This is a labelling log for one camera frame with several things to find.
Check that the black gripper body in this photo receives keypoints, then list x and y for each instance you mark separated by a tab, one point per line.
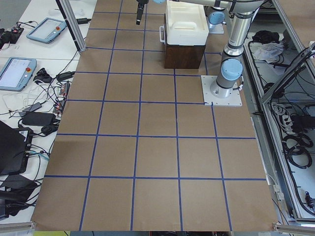
141	2

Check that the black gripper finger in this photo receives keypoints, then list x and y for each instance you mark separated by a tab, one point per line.
139	13

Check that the wooden drawer with white handle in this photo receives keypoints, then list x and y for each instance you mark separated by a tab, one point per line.
162	34

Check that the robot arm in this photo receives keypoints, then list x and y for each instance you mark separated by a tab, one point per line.
231	68

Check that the white foam tray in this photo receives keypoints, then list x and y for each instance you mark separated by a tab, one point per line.
186	24

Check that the small black power brick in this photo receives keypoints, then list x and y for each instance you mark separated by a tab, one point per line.
81	21

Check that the dark wooden cabinet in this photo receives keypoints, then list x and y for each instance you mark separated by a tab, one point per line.
183	57

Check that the upper teach pendant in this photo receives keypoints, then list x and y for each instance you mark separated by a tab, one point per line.
47	30

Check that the teach pendant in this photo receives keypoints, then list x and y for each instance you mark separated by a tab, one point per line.
47	30
16	73

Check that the white crumpled cloth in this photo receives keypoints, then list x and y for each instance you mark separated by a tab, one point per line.
269	52

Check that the lower teach pendant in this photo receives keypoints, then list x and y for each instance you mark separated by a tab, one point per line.
16	73

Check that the black power adapter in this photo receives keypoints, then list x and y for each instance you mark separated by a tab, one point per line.
38	119

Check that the black laptop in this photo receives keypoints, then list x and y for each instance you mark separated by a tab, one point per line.
14	146

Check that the aluminium frame post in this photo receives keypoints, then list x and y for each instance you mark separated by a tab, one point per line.
71	22

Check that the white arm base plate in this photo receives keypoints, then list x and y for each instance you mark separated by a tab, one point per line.
214	95

